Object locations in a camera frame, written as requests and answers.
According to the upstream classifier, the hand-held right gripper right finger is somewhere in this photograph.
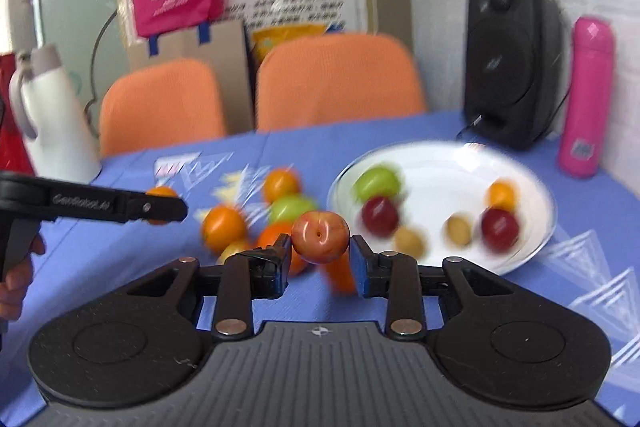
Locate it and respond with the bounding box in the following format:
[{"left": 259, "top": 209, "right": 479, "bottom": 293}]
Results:
[{"left": 349, "top": 234, "right": 516, "bottom": 342}]

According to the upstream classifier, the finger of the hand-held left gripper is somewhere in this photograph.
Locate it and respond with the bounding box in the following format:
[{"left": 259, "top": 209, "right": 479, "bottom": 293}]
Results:
[{"left": 50, "top": 182, "right": 189, "bottom": 226}]

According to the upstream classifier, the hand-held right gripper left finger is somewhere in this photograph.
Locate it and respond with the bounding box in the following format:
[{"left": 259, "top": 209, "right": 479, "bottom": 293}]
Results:
[{"left": 120, "top": 233, "right": 293, "bottom": 342}]

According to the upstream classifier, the reddish tangerine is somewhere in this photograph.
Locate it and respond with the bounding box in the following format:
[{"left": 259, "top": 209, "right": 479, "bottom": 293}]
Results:
[{"left": 256, "top": 222, "right": 308, "bottom": 278}]

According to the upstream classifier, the dark red plum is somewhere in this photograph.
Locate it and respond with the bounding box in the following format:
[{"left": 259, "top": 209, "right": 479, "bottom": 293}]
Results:
[
  {"left": 480, "top": 207, "right": 521, "bottom": 253},
  {"left": 361, "top": 196, "right": 401, "bottom": 238}
]

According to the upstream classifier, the brown kiwi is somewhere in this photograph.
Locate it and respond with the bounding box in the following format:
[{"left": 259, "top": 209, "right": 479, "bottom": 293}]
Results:
[
  {"left": 445, "top": 214, "right": 475, "bottom": 249},
  {"left": 392, "top": 227, "right": 428, "bottom": 260}
]

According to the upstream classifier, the green apple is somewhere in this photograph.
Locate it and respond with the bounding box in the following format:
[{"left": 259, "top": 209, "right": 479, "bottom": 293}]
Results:
[{"left": 267, "top": 194, "right": 319, "bottom": 228}]

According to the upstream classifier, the small round mandarin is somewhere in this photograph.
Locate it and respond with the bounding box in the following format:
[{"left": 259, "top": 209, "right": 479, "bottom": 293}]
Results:
[{"left": 145, "top": 186, "right": 181, "bottom": 226}]

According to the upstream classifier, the large orange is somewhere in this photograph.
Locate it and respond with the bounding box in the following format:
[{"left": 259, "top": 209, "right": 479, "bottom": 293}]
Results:
[{"left": 201, "top": 205, "right": 247, "bottom": 254}]

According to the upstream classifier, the medium orange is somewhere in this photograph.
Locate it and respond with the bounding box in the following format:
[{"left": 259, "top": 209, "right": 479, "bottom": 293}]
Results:
[{"left": 262, "top": 168, "right": 302, "bottom": 204}]

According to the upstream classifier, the green oblong mango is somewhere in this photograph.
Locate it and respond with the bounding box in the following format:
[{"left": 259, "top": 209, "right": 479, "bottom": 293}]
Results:
[{"left": 353, "top": 167, "right": 403, "bottom": 202}]

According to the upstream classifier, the white plate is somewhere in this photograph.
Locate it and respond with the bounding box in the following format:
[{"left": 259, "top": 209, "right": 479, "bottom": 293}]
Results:
[{"left": 327, "top": 141, "right": 557, "bottom": 275}]

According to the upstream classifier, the small oval orange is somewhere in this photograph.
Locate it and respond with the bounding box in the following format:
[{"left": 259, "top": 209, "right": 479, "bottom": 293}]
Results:
[{"left": 486, "top": 179, "right": 518, "bottom": 212}]

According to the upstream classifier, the person's left hand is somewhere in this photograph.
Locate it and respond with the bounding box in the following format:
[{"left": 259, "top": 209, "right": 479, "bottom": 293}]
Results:
[{"left": 0, "top": 237, "right": 47, "bottom": 324}]

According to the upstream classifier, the red thermos jug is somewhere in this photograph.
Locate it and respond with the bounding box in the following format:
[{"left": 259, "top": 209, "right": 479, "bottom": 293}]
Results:
[{"left": 0, "top": 54, "right": 32, "bottom": 178}]

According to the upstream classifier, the blue printed tablecloth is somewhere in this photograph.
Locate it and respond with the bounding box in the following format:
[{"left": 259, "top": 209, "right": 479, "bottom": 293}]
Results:
[{"left": 0, "top": 109, "right": 640, "bottom": 427}]

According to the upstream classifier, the white thermos jug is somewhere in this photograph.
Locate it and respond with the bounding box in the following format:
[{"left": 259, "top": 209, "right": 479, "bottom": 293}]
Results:
[{"left": 9, "top": 44, "right": 103, "bottom": 184}]

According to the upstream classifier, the orange chair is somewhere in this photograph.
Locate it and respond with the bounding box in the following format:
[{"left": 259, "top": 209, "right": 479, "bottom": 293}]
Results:
[
  {"left": 256, "top": 34, "right": 428, "bottom": 131},
  {"left": 100, "top": 59, "right": 227, "bottom": 158}
]

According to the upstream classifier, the cardboard board with blue tape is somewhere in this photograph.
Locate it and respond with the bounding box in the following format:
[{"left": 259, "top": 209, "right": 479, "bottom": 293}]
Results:
[{"left": 125, "top": 19, "right": 254, "bottom": 134}]

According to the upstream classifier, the black speaker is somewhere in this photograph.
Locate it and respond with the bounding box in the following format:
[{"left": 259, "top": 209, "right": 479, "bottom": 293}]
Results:
[{"left": 462, "top": 0, "right": 563, "bottom": 151}]

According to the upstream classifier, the pink thermos bottle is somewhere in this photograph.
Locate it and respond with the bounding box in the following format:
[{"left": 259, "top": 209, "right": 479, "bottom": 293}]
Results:
[{"left": 557, "top": 16, "right": 616, "bottom": 179}]

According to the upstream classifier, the black speaker cable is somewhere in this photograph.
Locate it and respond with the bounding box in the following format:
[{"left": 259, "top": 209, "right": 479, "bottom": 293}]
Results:
[{"left": 456, "top": 87, "right": 575, "bottom": 142}]

